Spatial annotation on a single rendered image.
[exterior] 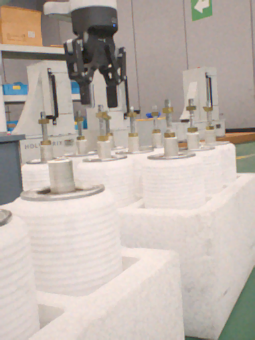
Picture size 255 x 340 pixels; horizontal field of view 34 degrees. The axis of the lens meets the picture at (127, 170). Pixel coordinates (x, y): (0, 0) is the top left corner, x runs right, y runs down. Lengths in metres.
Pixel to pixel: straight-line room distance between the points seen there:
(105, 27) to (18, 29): 5.51
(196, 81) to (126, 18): 3.96
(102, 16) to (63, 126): 2.53
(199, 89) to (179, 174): 3.86
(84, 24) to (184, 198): 0.31
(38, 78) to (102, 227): 2.92
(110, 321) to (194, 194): 0.34
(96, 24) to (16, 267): 0.48
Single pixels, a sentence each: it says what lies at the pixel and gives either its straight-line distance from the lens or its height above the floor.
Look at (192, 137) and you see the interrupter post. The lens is 0.76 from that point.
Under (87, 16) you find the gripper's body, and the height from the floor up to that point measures 0.48.
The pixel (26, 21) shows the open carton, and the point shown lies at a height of 1.79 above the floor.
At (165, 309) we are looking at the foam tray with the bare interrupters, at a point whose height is 0.14.
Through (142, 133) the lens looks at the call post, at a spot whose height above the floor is 0.28.
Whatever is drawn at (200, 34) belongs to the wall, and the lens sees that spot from 6.99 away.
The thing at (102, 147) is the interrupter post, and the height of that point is 0.27.
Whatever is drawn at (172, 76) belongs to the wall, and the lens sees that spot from 7.32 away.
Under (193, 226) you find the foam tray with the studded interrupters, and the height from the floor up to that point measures 0.16.
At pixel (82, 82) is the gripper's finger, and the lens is 0.67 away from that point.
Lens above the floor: 0.31
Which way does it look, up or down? 7 degrees down
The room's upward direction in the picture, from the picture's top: 5 degrees counter-clockwise
